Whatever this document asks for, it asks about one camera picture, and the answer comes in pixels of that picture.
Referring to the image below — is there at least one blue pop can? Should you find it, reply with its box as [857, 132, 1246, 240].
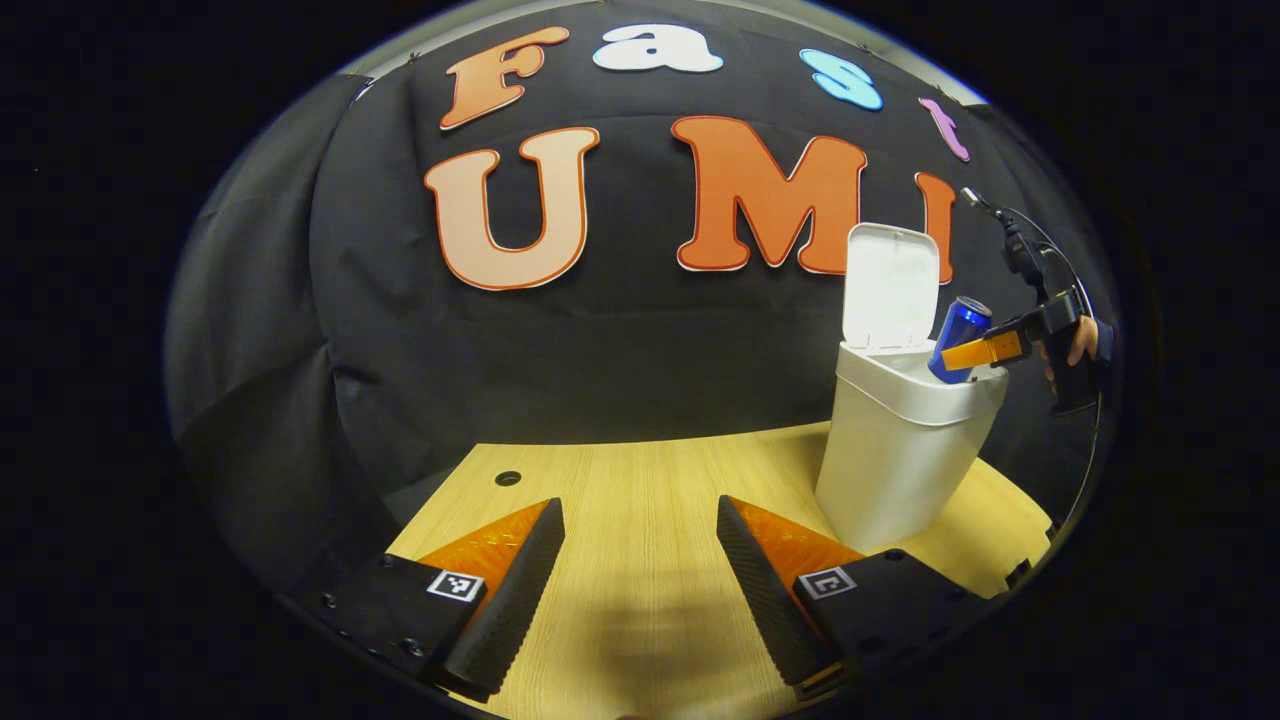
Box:
[926, 296, 994, 386]

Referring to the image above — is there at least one wooden desktop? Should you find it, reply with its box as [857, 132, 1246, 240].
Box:
[385, 420, 1057, 720]

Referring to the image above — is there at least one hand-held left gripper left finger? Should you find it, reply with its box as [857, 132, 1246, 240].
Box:
[300, 497, 567, 704]

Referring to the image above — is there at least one white desktop garbage bin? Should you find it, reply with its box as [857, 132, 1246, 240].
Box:
[814, 222, 1011, 557]

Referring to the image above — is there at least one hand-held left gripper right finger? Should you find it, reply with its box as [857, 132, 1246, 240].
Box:
[715, 494, 1003, 701]

